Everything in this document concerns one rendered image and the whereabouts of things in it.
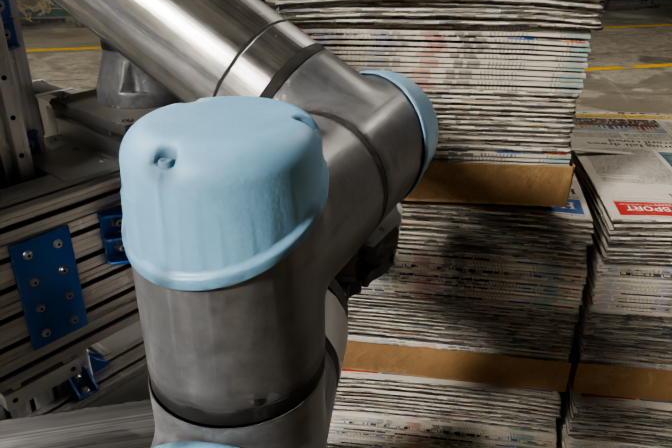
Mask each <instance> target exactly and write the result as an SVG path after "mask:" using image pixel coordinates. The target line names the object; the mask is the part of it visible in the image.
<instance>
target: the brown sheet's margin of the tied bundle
mask: <svg viewBox="0 0 672 448"><path fill-rule="evenodd" d="M569 160H570V162H569V166H553V165H520V164H487V163H454V162H430V164H429V166H428V168H427V169H426V170H425V172H424V174H423V176H422V178H421V180H420V182H419V184H418V185H417V187H416V188H415V189H414V191H413V192H412V193H411V194H410V195H409V196H408V197H406V198H405V199H404V200H405V201H429V202H453V203H477V204H502V205H526V206H550V207H567V202H568V198H569V193H570V188H571V184H572V179H573V175H574V170H575V165H574V163H573V162H572V160H571V159H569Z"/></svg>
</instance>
